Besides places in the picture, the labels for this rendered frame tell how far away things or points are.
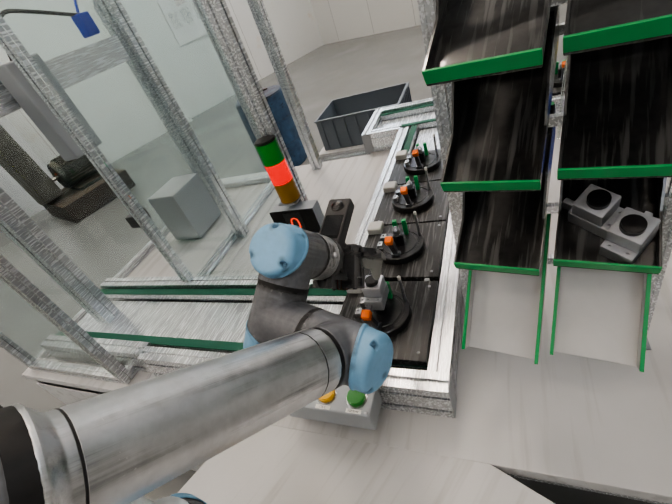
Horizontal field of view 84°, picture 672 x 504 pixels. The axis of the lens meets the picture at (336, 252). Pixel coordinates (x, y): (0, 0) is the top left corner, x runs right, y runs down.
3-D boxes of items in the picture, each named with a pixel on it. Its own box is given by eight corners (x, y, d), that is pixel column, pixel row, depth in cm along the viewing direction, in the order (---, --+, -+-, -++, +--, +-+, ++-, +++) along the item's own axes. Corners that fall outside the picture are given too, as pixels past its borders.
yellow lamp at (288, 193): (295, 203, 89) (288, 185, 86) (278, 205, 91) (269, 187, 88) (303, 191, 92) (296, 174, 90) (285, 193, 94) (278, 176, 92)
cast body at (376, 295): (384, 310, 86) (377, 289, 82) (366, 310, 88) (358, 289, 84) (391, 284, 92) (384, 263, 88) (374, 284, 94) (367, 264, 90)
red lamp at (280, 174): (287, 184, 86) (279, 165, 83) (269, 187, 88) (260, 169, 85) (295, 173, 89) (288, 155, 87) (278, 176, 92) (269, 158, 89)
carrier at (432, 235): (439, 282, 98) (432, 245, 91) (354, 282, 108) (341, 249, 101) (447, 225, 115) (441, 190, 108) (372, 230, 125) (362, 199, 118)
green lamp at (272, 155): (279, 165, 83) (270, 145, 80) (260, 168, 85) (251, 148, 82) (287, 154, 87) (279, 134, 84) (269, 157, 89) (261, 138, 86)
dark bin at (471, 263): (539, 276, 60) (537, 258, 54) (456, 268, 67) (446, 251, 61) (555, 133, 68) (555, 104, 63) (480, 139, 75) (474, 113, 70)
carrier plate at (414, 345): (428, 367, 80) (426, 361, 79) (327, 358, 90) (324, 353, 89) (439, 286, 97) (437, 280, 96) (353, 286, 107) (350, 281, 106)
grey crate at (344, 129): (406, 137, 254) (399, 104, 240) (323, 151, 280) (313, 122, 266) (415, 112, 283) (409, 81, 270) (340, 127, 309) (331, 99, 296)
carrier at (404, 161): (453, 182, 132) (448, 150, 125) (387, 190, 142) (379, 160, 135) (457, 150, 149) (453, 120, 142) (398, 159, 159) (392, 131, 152)
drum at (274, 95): (282, 152, 487) (254, 87, 438) (316, 150, 456) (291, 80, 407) (256, 175, 454) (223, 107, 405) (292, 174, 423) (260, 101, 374)
